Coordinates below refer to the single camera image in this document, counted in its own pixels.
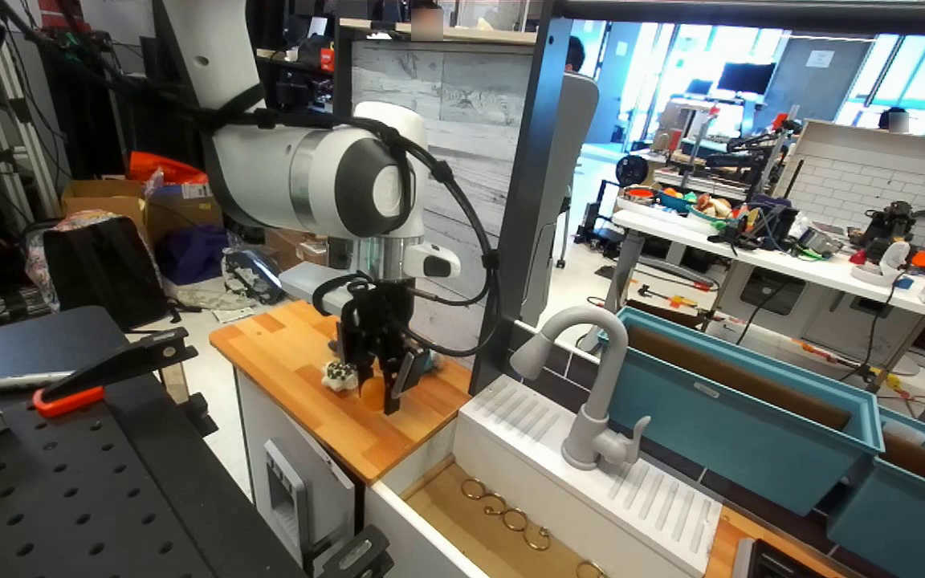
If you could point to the large cardboard box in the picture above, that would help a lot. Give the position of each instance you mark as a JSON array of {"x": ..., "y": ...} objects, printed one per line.
[{"x": 177, "y": 210}]

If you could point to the whitewashed wood back panel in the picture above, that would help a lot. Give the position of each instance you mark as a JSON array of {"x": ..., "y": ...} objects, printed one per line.
[{"x": 462, "y": 116}]

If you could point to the large teal bin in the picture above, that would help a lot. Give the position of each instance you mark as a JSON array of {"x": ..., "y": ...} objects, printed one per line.
[{"x": 731, "y": 428}]

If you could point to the small teal bin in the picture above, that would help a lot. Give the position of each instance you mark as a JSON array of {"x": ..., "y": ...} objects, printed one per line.
[{"x": 901, "y": 525}]

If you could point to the white brick pattern panel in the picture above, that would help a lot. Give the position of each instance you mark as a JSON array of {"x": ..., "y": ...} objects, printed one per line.
[{"x": 869, "y": 176}]

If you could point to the grey kitchen faucet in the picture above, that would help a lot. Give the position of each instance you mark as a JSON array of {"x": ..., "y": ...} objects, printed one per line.
[{"x": 591, "y": 419}]

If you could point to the white sink with drainboard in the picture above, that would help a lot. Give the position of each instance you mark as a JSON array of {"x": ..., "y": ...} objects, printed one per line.
[{"x": 635, "y": 502}]

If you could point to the white work desk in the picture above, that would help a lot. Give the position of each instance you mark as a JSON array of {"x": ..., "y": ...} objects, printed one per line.
[{"x": 804, "y": 268}]

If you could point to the black perforated board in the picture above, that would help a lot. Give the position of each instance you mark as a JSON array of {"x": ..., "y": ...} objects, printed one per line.
[{"x": 89, "y": 502}]

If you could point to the black metal frame post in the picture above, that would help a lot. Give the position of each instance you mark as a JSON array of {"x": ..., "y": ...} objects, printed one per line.
[{"x": 522, "y": 214}]

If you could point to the blue bag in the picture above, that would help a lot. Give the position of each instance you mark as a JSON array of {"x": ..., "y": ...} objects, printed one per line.
[{"x": 192, "y": 255}]

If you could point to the dark grey flat panel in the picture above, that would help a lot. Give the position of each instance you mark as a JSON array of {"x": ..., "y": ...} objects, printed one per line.
[{"x": 34, "y": 340}]

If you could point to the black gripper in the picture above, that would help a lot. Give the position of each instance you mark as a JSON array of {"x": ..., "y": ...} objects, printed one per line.
[{"x": 376, "y": 314}]

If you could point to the black chair back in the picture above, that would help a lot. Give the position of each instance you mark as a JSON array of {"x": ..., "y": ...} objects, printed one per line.
[{"x": 105, "y": 268}]

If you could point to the computer monitor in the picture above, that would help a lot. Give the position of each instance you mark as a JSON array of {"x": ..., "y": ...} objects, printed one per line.
[{"x": 746, "y": 79}]

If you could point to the aluminium frame rack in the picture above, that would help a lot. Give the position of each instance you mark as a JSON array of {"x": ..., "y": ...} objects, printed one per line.
[{"x": 1, "y": 116}]

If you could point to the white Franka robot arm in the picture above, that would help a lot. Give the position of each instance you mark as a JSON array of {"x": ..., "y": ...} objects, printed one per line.
[{"x": 303, "y": 176}]

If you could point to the black device on counter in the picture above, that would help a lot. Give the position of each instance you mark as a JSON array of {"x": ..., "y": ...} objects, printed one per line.
[{"x": 773, "y": 562}]

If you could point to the orange bag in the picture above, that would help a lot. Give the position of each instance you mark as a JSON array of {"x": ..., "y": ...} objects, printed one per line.
[{"x": 161, "y": 167}]

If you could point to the white cabinet with wooden top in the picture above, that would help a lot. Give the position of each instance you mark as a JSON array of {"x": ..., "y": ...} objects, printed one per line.
[{"x": 290, "y": 371}]

